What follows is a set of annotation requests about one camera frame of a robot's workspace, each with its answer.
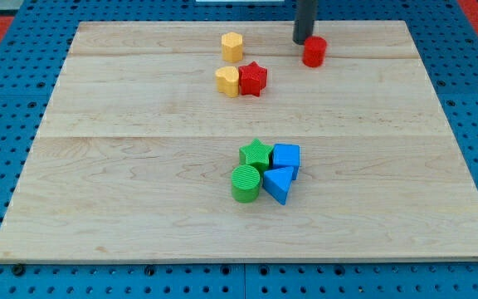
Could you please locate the red cylinder block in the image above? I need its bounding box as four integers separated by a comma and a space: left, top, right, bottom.
302, 36, 328, 67

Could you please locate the green star block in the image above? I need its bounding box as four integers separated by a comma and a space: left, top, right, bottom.
239, 139, 274, 176

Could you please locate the green cylinder block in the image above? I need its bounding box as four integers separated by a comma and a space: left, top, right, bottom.
231, 164, 261, 203

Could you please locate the blue cube block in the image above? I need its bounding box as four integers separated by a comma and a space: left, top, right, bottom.
272, 144, 301, 180

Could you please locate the blue triangle block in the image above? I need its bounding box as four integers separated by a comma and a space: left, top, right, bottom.
262, 167, 294, 205

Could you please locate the yellow heart block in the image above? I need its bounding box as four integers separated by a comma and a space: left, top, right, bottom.
215, 66, 239, 97

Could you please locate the red star block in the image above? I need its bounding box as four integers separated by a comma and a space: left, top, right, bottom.
238, 61, 268, 97

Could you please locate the light wooden board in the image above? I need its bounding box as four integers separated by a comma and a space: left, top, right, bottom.
0, 21, 478, 264

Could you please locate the yellow hexagon block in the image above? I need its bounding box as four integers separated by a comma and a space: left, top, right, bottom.
221, 32, 243, 63

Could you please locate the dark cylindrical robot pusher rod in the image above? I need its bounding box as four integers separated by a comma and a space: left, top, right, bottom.
292, 0, 318, 45

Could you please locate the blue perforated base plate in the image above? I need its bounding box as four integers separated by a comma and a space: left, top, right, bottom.
0, 1, 478, 298

